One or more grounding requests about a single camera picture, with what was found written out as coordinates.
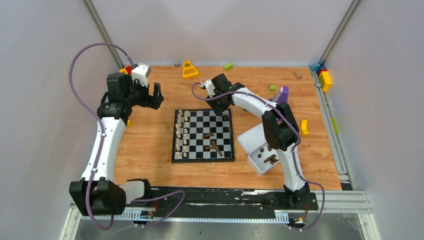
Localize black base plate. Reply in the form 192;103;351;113
142;186;320;211

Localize white tin box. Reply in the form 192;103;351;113
247;143;283;176

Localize purple toy stand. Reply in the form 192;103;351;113
269;86;289;104

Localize wooden brown block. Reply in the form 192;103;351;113
293;71;303;80

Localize yellow lego brick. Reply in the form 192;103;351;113
318;70;332;92

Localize black white chess board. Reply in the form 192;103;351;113
171;108;235;164

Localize yellow triangle toy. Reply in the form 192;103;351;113
182;60;200;79

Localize red cylinder block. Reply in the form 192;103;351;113
125;65;133;75

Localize brown chess piece long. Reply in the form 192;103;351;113
212;141;223;157

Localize green block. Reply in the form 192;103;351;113
223;62;234;71

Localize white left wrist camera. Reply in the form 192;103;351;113
131;63;151;88

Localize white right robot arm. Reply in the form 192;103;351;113
200;73;310;209

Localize yellow curved block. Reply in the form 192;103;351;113
300;119;309;136

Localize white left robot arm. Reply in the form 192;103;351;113
69;72;164;217

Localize brown chess piece crossed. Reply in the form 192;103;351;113
202;132;215;139

